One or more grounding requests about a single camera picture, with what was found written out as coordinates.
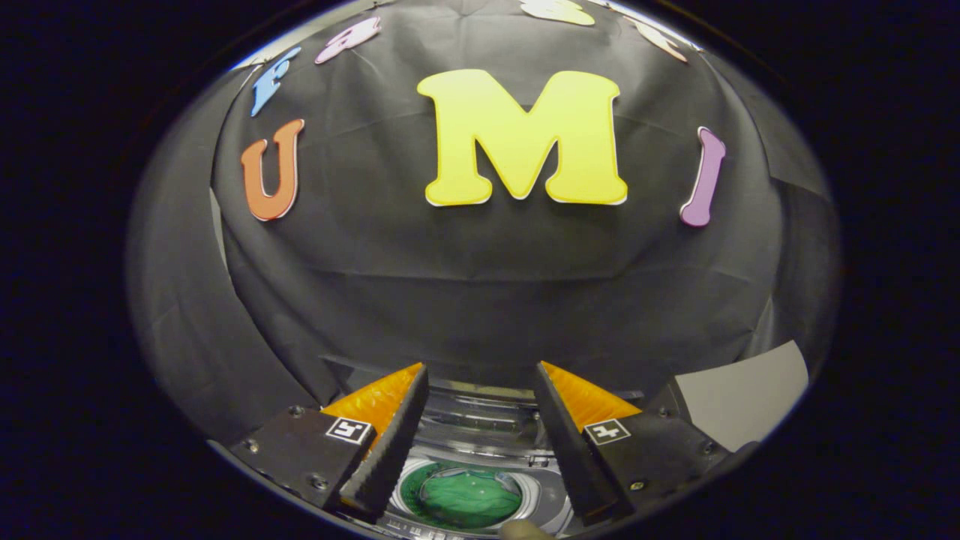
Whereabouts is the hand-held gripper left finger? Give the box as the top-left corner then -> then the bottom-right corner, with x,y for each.
229,362 -> 431,520

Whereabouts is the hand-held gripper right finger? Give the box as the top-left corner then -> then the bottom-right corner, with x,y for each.
534,361 -> 732,526

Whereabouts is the green polo shirt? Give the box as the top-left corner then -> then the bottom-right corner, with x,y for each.
400,461 -> 524,530

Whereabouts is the beige cabinet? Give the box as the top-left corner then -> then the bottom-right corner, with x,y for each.
649,340 -> 811,453

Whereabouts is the black backdrop cloth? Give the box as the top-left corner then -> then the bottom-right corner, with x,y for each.
126,0 -> 841,443

